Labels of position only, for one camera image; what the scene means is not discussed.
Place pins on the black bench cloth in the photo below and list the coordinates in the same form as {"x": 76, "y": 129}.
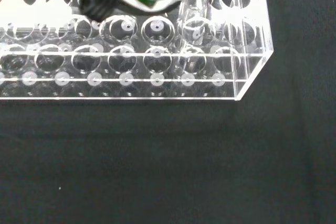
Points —
{"x": 168, "y": 169}

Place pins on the clear plastic test tube rack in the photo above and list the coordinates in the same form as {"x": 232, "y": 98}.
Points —
{"x": 157, "y": 58}

